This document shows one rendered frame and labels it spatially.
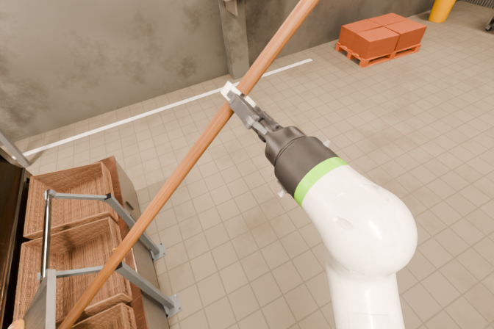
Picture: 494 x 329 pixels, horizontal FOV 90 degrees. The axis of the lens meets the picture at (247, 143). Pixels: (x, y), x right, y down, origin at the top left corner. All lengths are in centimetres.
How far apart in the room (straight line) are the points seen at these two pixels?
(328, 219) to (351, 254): 4
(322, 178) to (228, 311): 205
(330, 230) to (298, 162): 10
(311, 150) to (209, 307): 208
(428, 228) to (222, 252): 187
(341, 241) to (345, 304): 14
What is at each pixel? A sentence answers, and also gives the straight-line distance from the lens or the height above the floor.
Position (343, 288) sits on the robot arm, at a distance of 44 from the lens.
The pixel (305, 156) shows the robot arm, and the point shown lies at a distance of 36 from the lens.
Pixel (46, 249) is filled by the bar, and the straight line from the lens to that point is 156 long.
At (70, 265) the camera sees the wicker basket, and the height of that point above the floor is 59.
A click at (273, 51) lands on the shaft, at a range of 53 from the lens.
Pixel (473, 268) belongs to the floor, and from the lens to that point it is 287.
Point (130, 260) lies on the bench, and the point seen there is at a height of 58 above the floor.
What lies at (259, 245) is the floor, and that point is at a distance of 244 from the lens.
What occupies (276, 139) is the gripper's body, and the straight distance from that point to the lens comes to 40.
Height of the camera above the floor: 227
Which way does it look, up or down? 46 degrees down
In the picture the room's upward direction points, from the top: 7 degrees counter-clockwise
